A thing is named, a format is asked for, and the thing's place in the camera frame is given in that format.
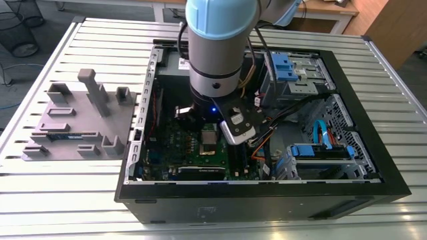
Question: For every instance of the CPU socket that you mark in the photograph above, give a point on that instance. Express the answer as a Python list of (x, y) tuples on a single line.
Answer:
[(207, 150)]

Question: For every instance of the black open PC case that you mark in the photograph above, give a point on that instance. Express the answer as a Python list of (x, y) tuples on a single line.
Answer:
[(254, 202)]

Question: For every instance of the white desk frame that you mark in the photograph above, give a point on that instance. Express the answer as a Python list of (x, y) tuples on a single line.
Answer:
[(158, 13)]

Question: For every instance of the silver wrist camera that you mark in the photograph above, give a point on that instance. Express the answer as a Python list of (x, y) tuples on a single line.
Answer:
[(238, 138)]

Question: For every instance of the grey parts rack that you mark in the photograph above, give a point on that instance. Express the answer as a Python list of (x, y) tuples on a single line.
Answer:
[(83, 125)]

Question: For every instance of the green Dell motherboard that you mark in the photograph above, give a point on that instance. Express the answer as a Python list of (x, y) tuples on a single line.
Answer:
[(180, 156)]

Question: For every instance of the RAM stick with blue label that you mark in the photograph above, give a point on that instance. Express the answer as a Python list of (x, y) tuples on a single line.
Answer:
[(67, 137)]

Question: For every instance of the silver disk bay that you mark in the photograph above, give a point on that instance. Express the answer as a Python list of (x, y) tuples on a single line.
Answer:
[(325, 162)]

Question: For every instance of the black RAM slot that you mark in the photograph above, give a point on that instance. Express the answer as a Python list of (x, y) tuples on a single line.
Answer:
[(235, 162), (244, 160)]

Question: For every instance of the silver optical drive cage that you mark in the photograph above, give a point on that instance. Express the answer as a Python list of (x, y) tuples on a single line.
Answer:
[(302, 87)]

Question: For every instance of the silver topped CPU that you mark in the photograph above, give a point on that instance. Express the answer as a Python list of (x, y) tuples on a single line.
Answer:
[(208, 138)]

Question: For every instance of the silver power supply unit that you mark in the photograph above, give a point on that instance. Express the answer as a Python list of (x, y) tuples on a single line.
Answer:
[(171, 63)]

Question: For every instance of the hard disk in blue carrier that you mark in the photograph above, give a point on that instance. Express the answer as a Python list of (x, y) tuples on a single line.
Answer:
[(305, 151)]

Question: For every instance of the black camera bracket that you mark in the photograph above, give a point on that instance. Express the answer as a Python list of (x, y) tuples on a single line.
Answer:
[(247, 112)]

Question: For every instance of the black graphics card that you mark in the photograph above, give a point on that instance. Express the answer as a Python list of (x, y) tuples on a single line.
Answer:
[(203, 172)]

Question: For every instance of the wooden desk with white frame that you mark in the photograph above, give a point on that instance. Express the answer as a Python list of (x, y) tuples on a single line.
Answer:
[(334, 10)]

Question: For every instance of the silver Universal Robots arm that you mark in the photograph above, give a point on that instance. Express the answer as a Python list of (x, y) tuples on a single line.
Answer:
[(216, 62)]

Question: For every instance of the brown wooden cabinet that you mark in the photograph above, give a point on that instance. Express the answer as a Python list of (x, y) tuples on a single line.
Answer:
[(397, 30)]

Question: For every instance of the blue plastic drive latch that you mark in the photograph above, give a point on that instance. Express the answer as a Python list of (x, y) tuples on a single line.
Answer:
[(283, 63)]

